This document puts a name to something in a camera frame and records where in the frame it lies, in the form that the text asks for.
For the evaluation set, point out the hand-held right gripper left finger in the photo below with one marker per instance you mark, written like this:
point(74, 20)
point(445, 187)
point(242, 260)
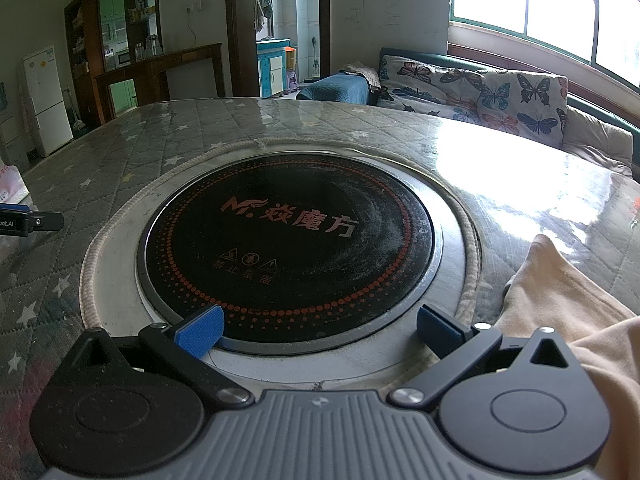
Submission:
point(200, 332)

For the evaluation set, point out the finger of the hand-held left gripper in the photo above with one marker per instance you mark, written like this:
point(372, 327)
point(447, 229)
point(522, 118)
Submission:
point(45, 221)
point(15, 208)

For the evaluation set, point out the hanging grey cloth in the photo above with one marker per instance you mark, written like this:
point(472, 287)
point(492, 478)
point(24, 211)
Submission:
point(263, 10)

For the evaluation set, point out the beige garment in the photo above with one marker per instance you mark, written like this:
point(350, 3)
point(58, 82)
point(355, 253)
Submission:
point(575, 320)

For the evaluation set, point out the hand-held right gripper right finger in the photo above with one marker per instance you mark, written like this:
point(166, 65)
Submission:
point(440, 332)

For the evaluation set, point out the white refrigerator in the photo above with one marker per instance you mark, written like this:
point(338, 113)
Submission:
point(47, 105)

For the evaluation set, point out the beige throw cloth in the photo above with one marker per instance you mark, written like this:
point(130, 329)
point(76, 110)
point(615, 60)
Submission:
point(360, 72)

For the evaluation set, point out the plain beige cushion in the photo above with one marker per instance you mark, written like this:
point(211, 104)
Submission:
point(595, 140)

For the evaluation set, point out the dark wooden door frame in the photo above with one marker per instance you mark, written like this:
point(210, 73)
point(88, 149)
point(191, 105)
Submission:
point(240, 35)

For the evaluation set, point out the dark wooden sideboard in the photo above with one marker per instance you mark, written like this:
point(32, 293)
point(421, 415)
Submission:
point(150, 67)

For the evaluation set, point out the pink plastic bag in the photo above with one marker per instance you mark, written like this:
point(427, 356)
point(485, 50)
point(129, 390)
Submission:
point(12, 185)

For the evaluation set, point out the blue sofa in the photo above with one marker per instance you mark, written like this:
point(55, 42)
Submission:
point(330, 91)

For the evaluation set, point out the blue kitchen cabinet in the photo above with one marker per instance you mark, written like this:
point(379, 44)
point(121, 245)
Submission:
point(272, 67)

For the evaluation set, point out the butterfly print cushion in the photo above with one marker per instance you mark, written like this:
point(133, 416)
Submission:
point(525, 100)
point(420, 72)

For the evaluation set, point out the round black induction cooktop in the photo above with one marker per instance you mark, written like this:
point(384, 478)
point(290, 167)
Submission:
point(300, 260)

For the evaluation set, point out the tall dark wooden cabinet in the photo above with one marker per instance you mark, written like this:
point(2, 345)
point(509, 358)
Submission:
point(90, 35)

